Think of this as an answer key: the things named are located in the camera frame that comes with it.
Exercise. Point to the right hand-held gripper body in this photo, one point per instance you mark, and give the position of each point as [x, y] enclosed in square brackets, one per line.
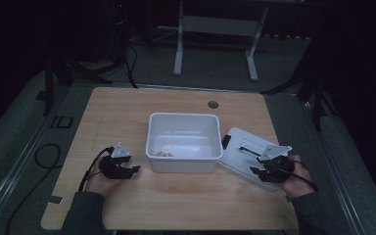
[279, 166]

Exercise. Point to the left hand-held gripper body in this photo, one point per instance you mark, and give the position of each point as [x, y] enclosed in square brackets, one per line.
[111, 168]

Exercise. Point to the white lid with black latches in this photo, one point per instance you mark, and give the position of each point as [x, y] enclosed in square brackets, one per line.
[241, 156]

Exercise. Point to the round yellow tin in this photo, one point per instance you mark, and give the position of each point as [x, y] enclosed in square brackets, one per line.
[164, 154]

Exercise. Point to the white plastic storage box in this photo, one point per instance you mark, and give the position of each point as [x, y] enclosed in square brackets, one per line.
[184, 143]

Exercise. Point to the person's left hand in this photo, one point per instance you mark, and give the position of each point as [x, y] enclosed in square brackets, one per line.
[99, 184]

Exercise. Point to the person's right hand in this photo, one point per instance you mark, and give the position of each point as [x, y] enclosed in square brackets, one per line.
[298, 184]

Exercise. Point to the grey table grommet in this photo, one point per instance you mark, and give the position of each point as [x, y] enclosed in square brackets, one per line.
[212, 104]

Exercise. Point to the black tripod stand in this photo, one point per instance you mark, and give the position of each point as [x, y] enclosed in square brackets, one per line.
[49, 84]
[316, 94]

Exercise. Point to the white metal stand frame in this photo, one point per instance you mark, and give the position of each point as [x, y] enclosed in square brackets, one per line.
[220, 26]

